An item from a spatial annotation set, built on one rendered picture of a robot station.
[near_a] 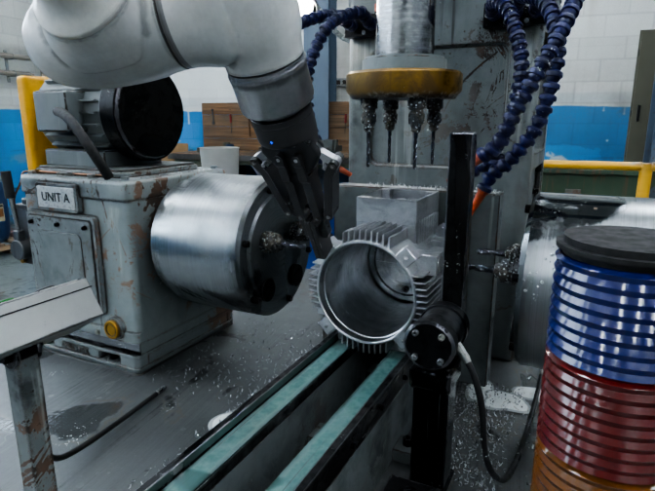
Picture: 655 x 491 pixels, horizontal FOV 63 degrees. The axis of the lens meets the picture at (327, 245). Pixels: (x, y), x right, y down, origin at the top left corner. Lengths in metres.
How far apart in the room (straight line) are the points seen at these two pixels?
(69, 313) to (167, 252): 0.32
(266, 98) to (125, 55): 0.15
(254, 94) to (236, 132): 5.93
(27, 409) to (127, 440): 0.24
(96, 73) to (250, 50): 0.17
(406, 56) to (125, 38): 0.40
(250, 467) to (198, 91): 6.54
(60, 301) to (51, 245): 0.47
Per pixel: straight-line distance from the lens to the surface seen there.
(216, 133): 6.66
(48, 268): 1.16
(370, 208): 0.84
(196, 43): 0.59
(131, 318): 1.05
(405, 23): 0.84
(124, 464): 0.84
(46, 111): 1.15
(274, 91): 0.60
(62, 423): 0.97
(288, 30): 0.58
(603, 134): 6.00
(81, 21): 0.58
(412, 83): 0.79
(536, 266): 0.70
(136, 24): 0.59
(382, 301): 0.96
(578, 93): 5.98
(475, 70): 1.05
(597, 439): 0.26
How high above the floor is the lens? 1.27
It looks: 14 degrees down
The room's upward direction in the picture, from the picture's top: straight up
